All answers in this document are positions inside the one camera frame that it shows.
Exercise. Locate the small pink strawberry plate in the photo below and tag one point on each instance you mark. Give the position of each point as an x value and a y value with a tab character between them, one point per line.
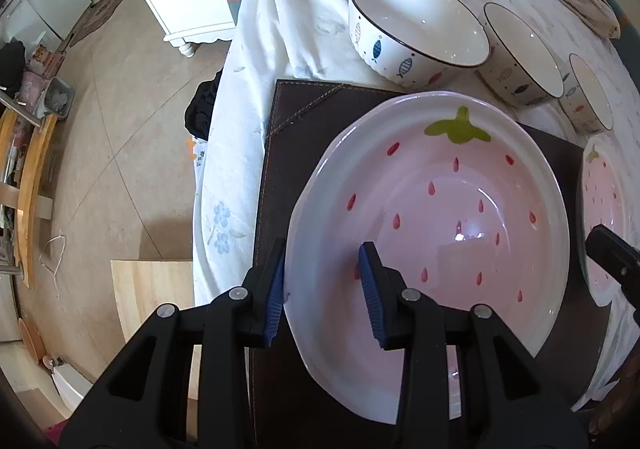
605	189

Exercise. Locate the grey plastic bin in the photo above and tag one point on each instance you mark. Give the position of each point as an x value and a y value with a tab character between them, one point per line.
59	96

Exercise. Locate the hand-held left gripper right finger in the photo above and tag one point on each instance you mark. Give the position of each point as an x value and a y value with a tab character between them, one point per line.
371	289

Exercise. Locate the brown leather placemat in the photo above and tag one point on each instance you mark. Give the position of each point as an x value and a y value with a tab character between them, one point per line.
295	129

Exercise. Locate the large white fish-print bowl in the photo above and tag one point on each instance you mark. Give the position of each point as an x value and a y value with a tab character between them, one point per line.
415	14

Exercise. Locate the large pink strawberry plate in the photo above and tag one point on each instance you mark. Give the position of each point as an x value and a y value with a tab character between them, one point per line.
450	209

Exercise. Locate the small white fish-print bowl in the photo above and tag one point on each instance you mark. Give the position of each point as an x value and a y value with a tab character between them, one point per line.
590	94

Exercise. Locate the light wooden board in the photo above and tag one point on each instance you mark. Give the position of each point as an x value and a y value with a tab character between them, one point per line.
150	284

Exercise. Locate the curved wooden rail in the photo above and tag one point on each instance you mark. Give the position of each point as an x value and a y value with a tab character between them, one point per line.
32	169

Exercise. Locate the white floral bedsheet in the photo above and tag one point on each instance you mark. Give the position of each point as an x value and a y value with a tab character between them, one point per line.
280	29

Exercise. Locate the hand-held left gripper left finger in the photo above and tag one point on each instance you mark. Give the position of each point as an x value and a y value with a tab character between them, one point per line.
276	289

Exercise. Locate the patterned floor rug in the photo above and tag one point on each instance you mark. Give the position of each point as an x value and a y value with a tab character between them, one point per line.
95	14

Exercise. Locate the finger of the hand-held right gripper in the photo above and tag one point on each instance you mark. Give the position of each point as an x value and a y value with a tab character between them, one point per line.
615	254

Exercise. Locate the medium white fish-print bowl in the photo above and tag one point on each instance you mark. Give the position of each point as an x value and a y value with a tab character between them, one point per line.
520	49

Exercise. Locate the black cloth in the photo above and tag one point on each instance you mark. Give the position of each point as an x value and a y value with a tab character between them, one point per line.
202	104

